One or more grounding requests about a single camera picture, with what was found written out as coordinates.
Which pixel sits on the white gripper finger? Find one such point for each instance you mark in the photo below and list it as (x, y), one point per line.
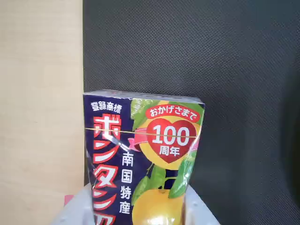
(199, 211)
(75, 211)

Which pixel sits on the navy citrus candy box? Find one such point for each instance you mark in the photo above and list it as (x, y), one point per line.
(140, 152)

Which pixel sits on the pink tape piece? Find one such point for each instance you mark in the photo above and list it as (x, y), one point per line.
(69, 199)

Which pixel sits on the dark grey textured mat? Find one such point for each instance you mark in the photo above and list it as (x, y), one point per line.
(211, 58)

